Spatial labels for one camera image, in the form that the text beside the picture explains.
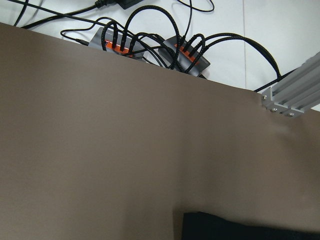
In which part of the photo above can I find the black printed t-shirt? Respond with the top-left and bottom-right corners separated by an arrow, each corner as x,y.
181,212 -> 320,240

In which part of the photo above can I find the left grey usb hub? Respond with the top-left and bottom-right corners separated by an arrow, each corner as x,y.
88,27 -> 145,60

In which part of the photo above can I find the black power adapter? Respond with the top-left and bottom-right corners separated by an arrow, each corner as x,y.
94,0 -> 143,10

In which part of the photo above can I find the upper aluminium frame post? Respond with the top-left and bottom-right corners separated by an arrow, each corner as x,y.
261,53 -> 320,118

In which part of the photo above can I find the grey usb hub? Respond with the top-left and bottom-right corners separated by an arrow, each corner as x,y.
158,36 -> 211,77
88,27 -> 145,60

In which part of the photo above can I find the right grey usb hub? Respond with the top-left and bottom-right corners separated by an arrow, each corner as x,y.
158,36 -> 211,77

